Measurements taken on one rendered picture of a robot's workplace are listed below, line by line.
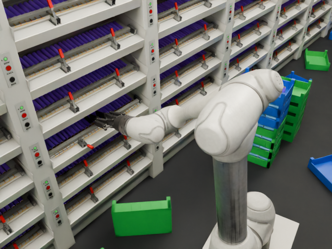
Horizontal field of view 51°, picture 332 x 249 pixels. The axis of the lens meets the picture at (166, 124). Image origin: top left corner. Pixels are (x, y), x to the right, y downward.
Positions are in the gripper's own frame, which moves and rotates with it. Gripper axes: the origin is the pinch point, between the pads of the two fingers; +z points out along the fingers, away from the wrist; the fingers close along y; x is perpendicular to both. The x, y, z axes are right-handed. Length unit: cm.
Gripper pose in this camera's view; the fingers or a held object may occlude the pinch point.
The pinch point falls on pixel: (97, 116)
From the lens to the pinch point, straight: 169.6
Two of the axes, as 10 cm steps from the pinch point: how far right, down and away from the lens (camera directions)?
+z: -7.3, -1.9, 6.5
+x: 1.9, 8.6, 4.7
